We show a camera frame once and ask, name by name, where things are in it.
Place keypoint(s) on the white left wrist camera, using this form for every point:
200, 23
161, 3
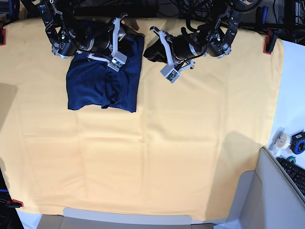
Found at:
170, 73

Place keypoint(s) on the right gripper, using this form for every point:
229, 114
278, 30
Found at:
108, 38

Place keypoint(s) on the red clamp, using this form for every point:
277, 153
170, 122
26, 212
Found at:
13, 203
2, 35
270, 41

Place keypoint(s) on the blue black tape roll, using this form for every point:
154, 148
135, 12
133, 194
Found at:
298, 143

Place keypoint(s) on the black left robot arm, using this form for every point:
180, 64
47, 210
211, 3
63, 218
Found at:
214, 38

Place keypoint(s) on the blue long-sleeve shirt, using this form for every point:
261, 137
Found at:
92, 82

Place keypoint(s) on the yellow table cloth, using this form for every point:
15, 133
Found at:
180, 154

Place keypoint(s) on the red clamp top right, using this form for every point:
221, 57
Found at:
270, 41

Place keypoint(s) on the red clamp top left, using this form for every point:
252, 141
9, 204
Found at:
2, 35

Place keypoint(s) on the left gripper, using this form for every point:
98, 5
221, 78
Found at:
179, 48

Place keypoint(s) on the white tape dispenser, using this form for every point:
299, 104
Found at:
281, 141

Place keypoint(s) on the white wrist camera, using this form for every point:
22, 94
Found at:
170, 73
118, 60

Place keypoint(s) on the red clamp bottom left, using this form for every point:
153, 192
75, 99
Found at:
13, 203

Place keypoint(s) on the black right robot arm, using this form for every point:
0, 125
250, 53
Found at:
69, 35

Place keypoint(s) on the small teal tape roll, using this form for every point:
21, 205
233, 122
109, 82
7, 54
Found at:
291, 159

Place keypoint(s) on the black keyboard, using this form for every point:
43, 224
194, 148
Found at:
296, 173

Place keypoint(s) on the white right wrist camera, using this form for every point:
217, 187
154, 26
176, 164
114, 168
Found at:
118, 60

